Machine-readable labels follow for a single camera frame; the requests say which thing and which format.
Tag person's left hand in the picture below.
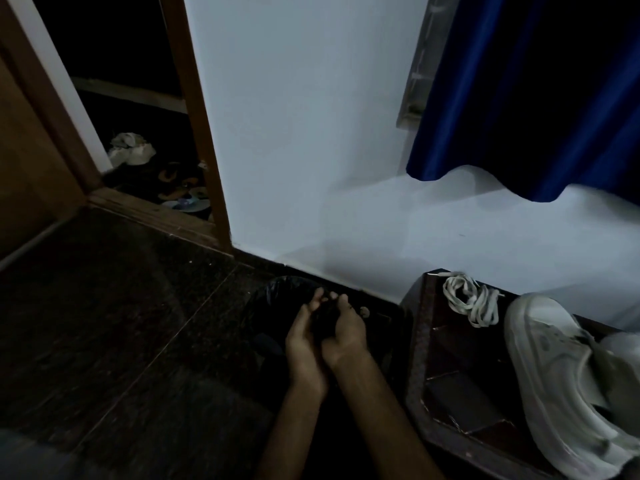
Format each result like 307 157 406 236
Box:
283 286 332 401

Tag person's right hand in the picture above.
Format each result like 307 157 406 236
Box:
319 292 372 371

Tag person's right forearm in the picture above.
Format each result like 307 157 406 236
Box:
332 352 447 480

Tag person's left forearm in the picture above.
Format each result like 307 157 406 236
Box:
253 389 327 480

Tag dark brown plastic stool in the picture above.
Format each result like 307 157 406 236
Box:
399 268 640 480

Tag grey slipper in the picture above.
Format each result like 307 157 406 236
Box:
161 193 212 214

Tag dark brown sandals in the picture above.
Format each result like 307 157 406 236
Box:
156 162 207 197

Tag crumpled white cloth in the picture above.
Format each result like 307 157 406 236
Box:
106 131 158 169

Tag blue curtain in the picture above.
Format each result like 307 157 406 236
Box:
405 0 640 207

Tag brown wooden door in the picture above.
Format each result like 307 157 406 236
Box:
0 53 87 261

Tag brown wooden door frame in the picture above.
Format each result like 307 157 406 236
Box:
0 0 235 254

